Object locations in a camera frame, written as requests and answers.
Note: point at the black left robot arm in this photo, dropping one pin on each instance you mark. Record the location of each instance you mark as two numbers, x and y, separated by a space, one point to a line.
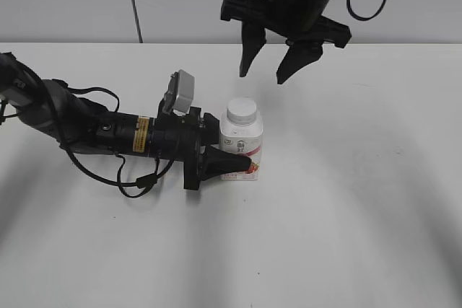
78 124

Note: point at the white ribbed bottle cap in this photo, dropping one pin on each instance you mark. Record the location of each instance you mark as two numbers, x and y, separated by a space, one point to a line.
241 111

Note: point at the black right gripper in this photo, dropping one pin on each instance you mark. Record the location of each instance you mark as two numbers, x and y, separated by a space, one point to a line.
301 22

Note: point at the white yili changqing bottle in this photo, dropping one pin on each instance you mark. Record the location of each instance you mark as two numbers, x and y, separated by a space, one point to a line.
246 140

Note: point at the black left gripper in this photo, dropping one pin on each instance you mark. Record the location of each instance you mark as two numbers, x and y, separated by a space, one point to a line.
179 138

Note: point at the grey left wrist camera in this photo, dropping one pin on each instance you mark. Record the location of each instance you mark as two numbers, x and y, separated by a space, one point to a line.
180 92

